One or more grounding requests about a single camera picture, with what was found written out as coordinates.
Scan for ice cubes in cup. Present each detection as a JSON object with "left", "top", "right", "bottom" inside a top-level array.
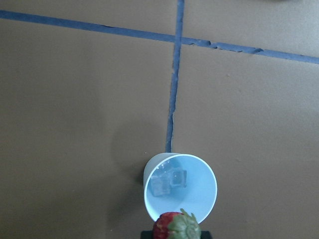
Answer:
[{"left": 150, "top": 168, "right": 187, "bottom": 197}]

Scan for light blue cup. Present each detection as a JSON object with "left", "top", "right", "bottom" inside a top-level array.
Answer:
[{"left": 143, "top": 153, "right": 217, "bottom": 223}]

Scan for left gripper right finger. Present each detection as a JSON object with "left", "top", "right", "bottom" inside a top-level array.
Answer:
[{"left": 200, "top": 231, "right": 213, "bottom": 239}]

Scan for red strawberry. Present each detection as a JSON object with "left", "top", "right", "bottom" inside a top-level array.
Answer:
[{"left": 152, "top": 209, "right": 201, "bottom": 239}]

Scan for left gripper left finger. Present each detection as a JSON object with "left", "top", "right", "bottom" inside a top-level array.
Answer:
[{"left": 141, "top": 231, "right": 153, "bottom": 239}]

